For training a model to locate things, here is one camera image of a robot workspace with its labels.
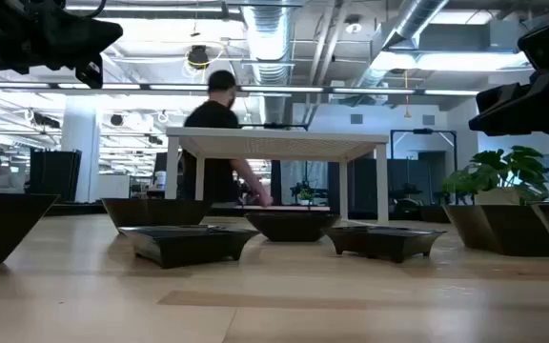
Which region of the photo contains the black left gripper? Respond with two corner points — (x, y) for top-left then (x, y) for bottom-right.
(0, 0), (124, 91)

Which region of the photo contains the deep square black bowl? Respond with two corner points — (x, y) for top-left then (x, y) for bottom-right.
(101, 197), (214, 230)

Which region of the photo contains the footed square black plate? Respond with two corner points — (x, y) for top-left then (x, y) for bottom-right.
(116, 224), (261, 270)
(319, 225), (447, 264)

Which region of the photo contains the oval leaf black plate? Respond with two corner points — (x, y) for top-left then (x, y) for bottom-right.
(244, 211), (342, 243)

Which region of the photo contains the green plant in white pot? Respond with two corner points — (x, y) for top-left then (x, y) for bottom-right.
(440, 145), (549, 207)

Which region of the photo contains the white building column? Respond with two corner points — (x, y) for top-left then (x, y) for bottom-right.
(61, 97), (101, 204)

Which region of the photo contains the yellow hanging tag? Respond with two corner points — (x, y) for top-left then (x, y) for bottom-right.
(402, 70), (412, 119)

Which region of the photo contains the black ceiling device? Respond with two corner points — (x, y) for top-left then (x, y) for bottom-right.
(187, 45), (211, 71)

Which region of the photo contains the black room divider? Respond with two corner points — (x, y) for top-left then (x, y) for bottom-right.
(327, 157), (450, 213)
(29, 149), (83, 204)

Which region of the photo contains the long ceiling light strip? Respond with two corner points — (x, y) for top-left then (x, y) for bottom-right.
(0, 81), (480, 97)

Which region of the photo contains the white small table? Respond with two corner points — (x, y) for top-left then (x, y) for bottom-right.
(164, 126), (390, 228)

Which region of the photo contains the black tubular stand frame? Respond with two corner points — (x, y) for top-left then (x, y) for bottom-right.
(389, 127), (458, 206)

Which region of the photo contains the silver ventilation duct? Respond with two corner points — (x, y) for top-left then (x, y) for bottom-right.
(350, 0), (450, 104)
(241, 0), (299, 126)

